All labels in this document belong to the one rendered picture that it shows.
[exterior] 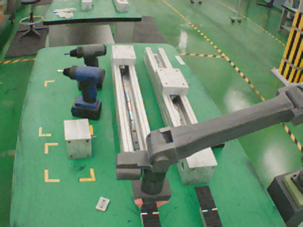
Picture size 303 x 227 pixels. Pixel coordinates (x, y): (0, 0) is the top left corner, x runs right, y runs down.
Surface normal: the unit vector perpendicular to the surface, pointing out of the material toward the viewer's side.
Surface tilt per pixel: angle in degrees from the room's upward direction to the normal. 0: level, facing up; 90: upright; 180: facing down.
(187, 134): 23
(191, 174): 90
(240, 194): 0
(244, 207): 0
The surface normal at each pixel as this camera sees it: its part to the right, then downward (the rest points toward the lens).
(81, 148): 0.28, 0.61
